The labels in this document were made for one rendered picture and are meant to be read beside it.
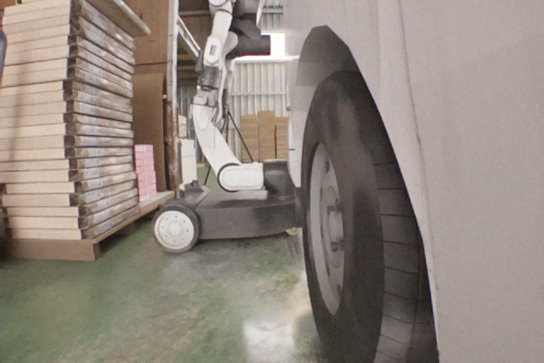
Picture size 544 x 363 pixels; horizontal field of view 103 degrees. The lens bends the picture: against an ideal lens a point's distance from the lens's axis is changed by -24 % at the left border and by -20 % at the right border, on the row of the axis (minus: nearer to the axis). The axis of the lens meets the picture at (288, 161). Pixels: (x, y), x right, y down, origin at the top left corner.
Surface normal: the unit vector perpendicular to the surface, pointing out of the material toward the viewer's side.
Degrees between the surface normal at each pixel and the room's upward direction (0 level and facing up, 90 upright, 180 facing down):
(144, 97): 90
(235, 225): 90
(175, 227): 90
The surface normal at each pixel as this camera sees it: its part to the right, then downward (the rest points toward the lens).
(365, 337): -0.91, 0.11
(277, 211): 0.45, 0.04
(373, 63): -0.99, 0.07
